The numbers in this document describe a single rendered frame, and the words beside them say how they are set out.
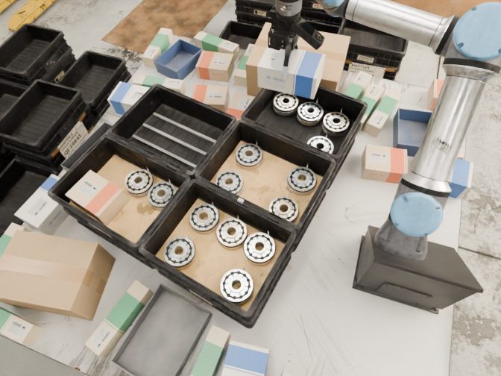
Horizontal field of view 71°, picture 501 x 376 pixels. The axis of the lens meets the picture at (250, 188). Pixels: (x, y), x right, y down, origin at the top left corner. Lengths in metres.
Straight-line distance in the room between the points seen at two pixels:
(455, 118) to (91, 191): 1.11
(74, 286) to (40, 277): 0.12
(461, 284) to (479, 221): 1.39
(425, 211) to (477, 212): 1.58
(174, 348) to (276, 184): 0.64
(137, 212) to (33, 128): 1.11
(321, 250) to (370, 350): 0.36
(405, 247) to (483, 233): 1.37
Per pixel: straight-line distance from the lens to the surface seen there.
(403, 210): 0.94
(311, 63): 1.24
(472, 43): 0.92
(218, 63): 1.81
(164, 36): 2.07
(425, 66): 3.20
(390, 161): 1.49
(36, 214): 1.53
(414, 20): 1.09
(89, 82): 2.56
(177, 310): 1.29
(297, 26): 1.14
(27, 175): 2.40
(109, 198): 1.29
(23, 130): 2.30
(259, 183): 1.29
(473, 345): 2.20
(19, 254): 1.39
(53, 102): 2.36
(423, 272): 1.08
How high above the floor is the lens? 1.93
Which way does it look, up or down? 60 degrees down
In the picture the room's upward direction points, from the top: 4 degrees counter-clockwise
